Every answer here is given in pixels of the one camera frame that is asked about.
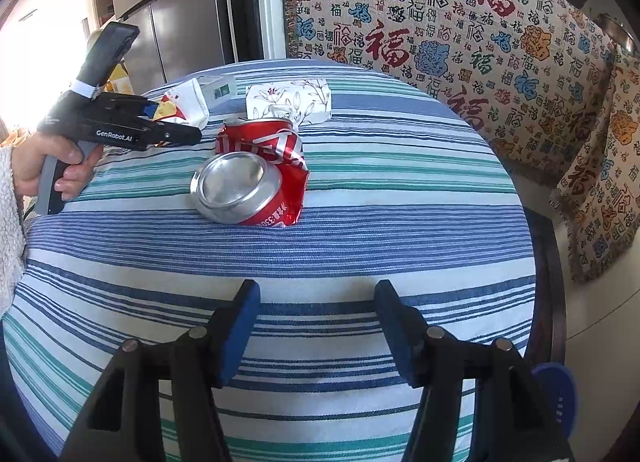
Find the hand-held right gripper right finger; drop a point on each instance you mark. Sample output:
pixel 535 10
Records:
pixel 395 332

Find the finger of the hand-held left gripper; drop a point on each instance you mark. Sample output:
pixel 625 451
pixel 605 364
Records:
pixel 151 110
pixel 175 133

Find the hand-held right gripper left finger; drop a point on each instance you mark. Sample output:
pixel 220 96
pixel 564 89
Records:
pixel 240 332

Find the white snack bag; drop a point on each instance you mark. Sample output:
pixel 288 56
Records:
pixel 190 102

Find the crushed red drink can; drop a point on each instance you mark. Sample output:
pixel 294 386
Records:
pixel 260 142

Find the person's left hand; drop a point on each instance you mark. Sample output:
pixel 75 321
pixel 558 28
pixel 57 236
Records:
pixel 30 167

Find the small white carton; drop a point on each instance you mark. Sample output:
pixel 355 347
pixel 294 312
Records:
pixel 215 87

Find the grey refrigerator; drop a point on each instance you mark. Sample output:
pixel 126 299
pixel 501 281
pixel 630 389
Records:
pixel 175 7

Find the floral tissue packet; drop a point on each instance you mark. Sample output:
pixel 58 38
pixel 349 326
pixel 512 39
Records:
pixel 300 102

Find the dark round table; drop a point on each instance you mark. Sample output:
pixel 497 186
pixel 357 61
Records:
pixel 547 282

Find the steel pot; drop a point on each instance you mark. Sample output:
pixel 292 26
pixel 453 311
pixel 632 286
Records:
pixel 620 32

